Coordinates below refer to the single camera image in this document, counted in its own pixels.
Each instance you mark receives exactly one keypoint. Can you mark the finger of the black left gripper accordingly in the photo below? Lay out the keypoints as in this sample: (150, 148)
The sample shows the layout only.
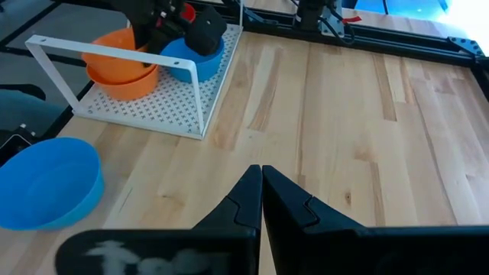
(160, 40)
(140, 36)

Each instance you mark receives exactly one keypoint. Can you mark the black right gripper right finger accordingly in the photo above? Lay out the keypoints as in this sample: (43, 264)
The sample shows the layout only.
(324, 252)

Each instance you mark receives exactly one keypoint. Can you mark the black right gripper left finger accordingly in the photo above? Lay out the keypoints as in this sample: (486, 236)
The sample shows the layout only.
(229, 252)

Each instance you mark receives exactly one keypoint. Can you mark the red plastic mini bowl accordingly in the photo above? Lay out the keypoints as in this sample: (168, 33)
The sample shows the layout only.
(190, 13)

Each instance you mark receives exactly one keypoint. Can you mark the blue plastic mini bowl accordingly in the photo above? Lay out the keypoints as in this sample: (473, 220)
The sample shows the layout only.
(202, 72)
(49, 183)

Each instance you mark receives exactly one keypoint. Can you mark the orange plastic mini bowl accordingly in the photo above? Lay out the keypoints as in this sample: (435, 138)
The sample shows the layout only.
(126, 92)
(114, 73)

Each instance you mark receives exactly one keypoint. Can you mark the white perforated metal tray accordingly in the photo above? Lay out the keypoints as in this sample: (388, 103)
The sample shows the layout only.
(153, 110)

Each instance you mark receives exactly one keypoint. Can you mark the red tag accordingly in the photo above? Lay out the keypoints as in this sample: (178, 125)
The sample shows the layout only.
(351, 20)

